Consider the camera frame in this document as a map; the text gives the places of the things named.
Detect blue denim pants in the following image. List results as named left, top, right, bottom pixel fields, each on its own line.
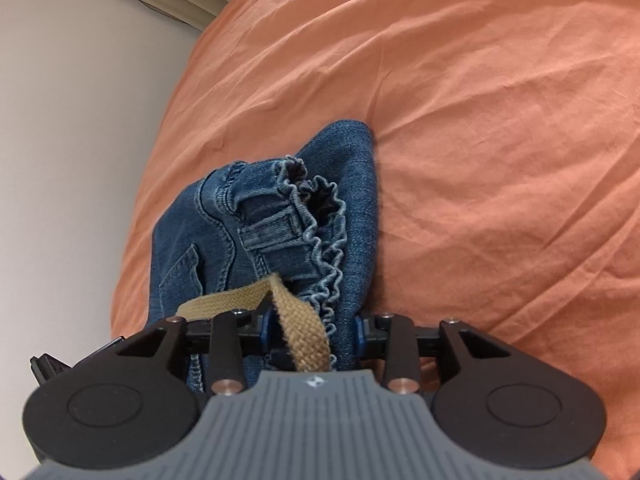
left=150, top=119, right=378, bottom=396

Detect orange duvet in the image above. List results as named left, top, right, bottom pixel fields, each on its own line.
left=107, top=0, right=640, bottom=480

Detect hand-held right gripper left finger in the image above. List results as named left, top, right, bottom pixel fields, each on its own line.
left=116, top=307, right=275, bottom=397

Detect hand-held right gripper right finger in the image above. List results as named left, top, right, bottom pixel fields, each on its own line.
left=352, top=312, right=506, bottom=396

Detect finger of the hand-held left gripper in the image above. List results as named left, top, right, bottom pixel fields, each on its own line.
left=29, top=336, right=122, bottom=387

